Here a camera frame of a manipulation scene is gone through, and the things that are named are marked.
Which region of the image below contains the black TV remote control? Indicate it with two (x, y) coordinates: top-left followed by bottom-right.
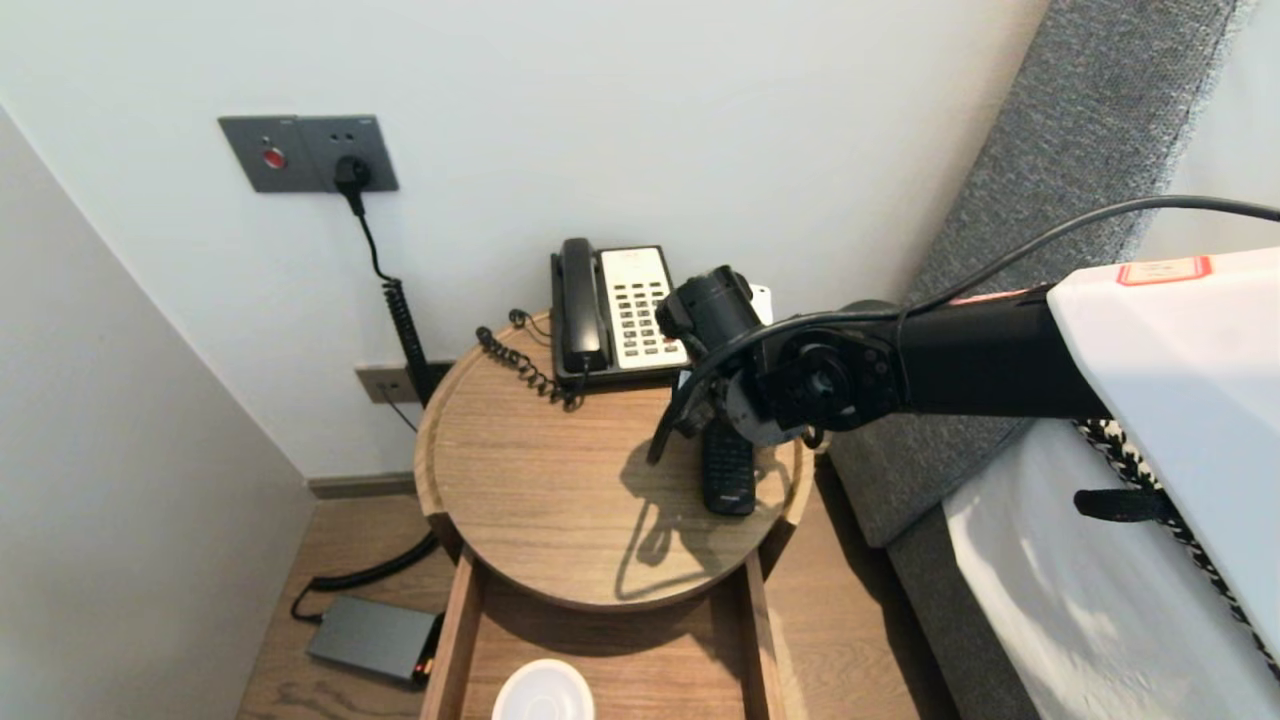
(700, 418), (758, 518)

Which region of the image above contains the curved wooden table drawer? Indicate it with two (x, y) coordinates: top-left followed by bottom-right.
(420, 550), (786, 720)

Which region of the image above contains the white round smart speaker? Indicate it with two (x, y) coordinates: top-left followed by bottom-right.
(491, 658), (597, 720)

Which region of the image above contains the black and white desk telephone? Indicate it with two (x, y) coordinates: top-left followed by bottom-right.
(550, 245), (695, 389)

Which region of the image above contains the black telephone handset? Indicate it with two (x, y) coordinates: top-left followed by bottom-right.
(558, 238), (611, 376)

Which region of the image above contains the round wooden side table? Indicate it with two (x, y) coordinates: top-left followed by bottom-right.
(413, 308), (816, 613)

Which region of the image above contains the wooden skirting board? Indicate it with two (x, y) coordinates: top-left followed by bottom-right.
(305, 472), (421, 501)

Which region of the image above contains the white bed sheet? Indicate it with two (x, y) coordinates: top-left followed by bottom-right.
(945, 420), (1280, 720)

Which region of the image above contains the grey power adapter box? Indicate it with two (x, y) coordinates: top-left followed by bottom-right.
(306, 596), (444, 686)

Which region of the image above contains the black power plug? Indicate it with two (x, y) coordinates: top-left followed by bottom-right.
(333, 155), (373, 217)

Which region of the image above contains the black white houndstooth pillow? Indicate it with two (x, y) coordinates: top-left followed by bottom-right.
(1075, 418), (1280, 683)

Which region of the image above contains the grey fabric bed headboard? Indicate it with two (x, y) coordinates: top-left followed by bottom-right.
(830, 0), (1256, 720)

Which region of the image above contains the black coiled handset cord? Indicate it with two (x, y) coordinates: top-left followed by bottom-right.
(475, 325), (583, 411)

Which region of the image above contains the thin black telephone wire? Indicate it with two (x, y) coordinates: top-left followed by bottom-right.
(380, 308), (553, 434)

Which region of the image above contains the black coiled power cable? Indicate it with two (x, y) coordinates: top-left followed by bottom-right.
(290, 185), (443, 626)

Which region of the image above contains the beige wall data socket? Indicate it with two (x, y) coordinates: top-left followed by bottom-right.
(355, 364), (423, 405)

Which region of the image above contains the grey wall power socket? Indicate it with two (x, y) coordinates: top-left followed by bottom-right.
(300, 115), (400, 193)

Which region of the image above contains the grey wall plate red button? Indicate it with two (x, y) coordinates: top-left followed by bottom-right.
(218, 117), (306, 195)

